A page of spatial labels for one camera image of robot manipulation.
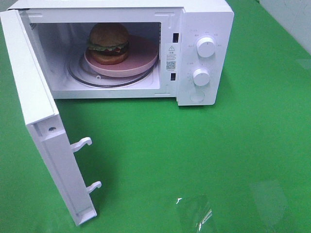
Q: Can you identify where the round white door button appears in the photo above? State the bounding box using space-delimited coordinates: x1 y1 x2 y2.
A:
190 91 205 103

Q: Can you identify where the pink round plate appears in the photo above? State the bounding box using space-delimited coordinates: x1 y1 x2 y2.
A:
85 35 159 78

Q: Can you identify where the burger with lettuce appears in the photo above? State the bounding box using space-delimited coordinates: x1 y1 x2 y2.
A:
87 23 129 65

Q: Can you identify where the white microwave door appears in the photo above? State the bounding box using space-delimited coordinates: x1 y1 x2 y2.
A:
0 10 102 225

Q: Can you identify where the white lower microwave knob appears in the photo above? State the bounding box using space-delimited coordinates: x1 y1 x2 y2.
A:
193 68 210 86

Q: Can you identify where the white microwave knob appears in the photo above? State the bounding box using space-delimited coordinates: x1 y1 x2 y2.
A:
193 68 210 86
196 35 216 58

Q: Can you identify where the white microwave oven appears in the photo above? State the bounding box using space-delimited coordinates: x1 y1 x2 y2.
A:
0 0 234 106

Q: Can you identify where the white upper microwave knob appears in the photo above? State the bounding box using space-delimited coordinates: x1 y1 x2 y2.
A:
196 35 216 58

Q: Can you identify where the glass microwave turntable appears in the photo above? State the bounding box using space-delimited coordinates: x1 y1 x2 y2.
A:
67 54 158 89

